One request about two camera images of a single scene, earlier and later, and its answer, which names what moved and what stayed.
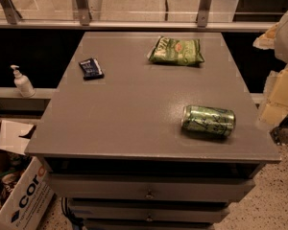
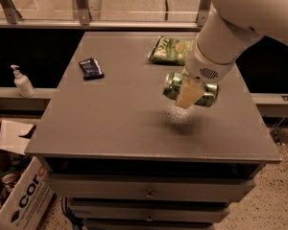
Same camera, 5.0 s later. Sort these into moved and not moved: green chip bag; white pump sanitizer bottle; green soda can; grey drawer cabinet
Moved: green soda can
Not moved: grey drawer cabinet; white pump sanitizer bottle; green chip bag
